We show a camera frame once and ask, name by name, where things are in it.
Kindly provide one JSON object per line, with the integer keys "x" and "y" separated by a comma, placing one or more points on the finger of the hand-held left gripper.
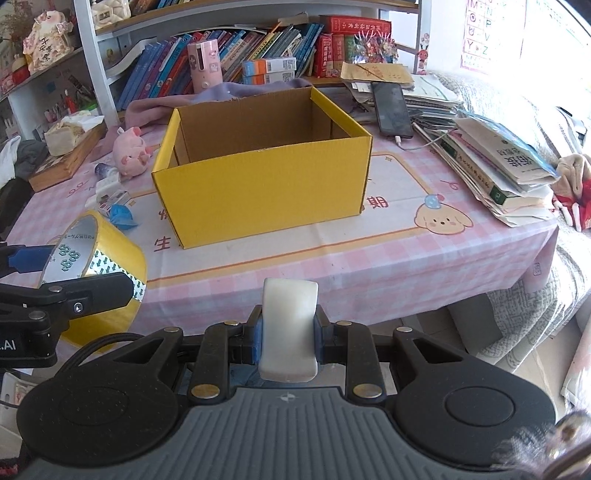
{"x": 27, "y": 259}
{"x": 92, "y": 295}

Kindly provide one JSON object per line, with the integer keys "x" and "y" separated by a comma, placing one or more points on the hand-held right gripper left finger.
{"x": 256, "y": 344}

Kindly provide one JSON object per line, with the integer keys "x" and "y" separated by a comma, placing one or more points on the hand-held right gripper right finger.
{"x": 318, "y": 344}

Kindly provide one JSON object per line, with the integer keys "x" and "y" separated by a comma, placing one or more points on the white soap bar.
{"x": 288, "y": 323}

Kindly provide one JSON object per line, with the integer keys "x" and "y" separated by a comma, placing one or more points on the yellow tape roll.
{"x": 111, "y": 263}

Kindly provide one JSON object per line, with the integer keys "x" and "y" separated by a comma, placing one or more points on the blue wrapper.
{"x": 121, "y": 216}

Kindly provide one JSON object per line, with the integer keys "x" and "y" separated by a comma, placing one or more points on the small white packet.
{"x": 117, "y": 197}

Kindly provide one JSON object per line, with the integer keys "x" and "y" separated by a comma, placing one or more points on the white power adapter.
{"x": 107, "y": 185}

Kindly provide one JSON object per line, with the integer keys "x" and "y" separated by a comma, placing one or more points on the pink pig plush toy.
{"x": 129, "y": 154}

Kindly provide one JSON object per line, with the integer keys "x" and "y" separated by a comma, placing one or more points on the yellow cardboard box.
{"x": 258, "y": 194}

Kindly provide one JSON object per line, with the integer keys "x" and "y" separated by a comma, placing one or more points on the pink checked tablecloth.
{"x": 323, "y": 263}

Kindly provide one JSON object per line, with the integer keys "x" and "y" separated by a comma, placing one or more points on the wooden chess box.
{"x": 60, "y": 168}

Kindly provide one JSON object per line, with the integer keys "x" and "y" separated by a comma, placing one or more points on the white garment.
{"x": 8, "y": 159}

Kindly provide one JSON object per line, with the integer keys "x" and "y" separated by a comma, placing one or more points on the grey garment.
{"x": 32, "y": 154}

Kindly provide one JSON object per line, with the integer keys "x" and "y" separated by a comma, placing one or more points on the cream tissue pack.
{"x": 69, "y": 136}

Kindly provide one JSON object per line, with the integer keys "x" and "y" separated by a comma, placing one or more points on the pink and purple cloth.
{"x": 152, "y": 108}

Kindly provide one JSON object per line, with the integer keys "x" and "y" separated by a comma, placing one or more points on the white bookshelf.
{"x": 94, "y": 55}

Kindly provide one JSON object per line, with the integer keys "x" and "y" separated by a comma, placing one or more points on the pink lucky cat figure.
{"x": 46, "y": 41}

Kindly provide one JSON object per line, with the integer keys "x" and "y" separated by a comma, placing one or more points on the grey patterned blanket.
{"x": 545, "y": 295}

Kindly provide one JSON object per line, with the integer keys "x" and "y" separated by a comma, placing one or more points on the row of blue picture books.
{"x": 161, "y": 69}

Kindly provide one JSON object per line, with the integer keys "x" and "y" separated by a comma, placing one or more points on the dried flower bunch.
{"x": 14, "y": 23}

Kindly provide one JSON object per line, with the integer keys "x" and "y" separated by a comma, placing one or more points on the black smartphone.
{"x": 391, "y": 110}

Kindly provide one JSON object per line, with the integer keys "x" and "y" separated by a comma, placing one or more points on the pile of worn books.
{"x": 498, "y": 170}

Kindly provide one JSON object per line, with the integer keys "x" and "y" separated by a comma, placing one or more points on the grey fluffy thing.
{"x": 554, "y": 443}

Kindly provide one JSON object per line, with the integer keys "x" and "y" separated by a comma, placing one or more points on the pink cartoon pencil sharpener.
{"x": 205, "y": 64}

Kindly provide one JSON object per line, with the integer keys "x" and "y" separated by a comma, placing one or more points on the white quilted purse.
{"x": 110, "y": 13}

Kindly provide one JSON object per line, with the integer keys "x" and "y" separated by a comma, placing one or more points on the orange white small box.
{"x": 268, "y": 78}
{"x": 270, "y": 65}

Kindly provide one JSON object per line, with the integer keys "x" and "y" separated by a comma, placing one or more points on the stack of loose papers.
{"x": 434, "y": 97}

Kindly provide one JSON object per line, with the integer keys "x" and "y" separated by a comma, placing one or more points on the brown paper envelope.
{"x": 376, "y": 73}

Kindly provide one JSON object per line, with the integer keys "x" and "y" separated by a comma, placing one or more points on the red thick book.
{"x": 330, "y": 55}
{"x": 355, "y": 24}

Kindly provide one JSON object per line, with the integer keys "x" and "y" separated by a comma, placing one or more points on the colourful shiny ornament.
{"x": 371, "y": 48}

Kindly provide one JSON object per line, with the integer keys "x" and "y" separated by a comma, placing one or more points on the beige and red stuffed toy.
{"x": 575, "y": 184}

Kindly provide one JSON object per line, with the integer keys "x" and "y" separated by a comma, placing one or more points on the red cartoon sticker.
{"x": 423, "y": 57}

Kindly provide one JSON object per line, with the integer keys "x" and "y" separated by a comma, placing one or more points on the alphabet wall poster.
{"x": 489, "y": 34}

